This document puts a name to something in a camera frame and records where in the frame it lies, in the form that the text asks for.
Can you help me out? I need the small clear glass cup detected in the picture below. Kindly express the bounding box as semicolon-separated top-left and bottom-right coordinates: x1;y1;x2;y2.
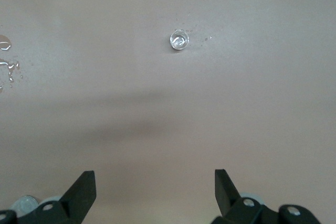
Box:
169;29;190;51

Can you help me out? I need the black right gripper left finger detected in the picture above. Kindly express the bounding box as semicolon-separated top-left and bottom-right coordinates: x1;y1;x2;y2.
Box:
0;170;97;224

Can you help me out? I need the large spilled liquid puddle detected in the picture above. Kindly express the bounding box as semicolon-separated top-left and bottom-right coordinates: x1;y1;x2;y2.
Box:
0;58;20;82

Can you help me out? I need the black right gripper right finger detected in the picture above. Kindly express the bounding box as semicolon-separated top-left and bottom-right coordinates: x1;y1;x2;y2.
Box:
209;168;322;224

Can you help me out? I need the small spilled liquid puddle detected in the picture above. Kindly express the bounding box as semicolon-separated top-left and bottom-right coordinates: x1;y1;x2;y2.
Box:
0;34;13;51

